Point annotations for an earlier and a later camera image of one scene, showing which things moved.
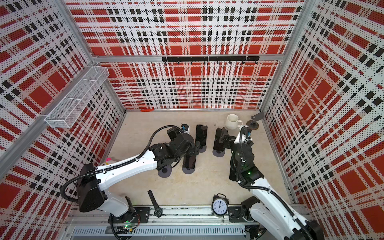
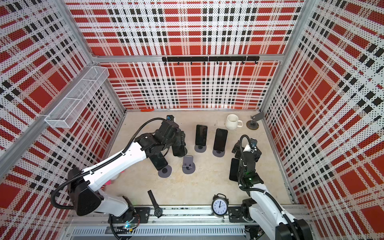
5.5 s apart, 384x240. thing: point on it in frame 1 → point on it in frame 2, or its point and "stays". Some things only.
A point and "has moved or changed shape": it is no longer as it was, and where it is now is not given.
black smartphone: x=189 y=161 has moved or changed shape
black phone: x=233 y=174 stays
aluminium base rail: x=175 y=221 stays
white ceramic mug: x=232 y=122 stays
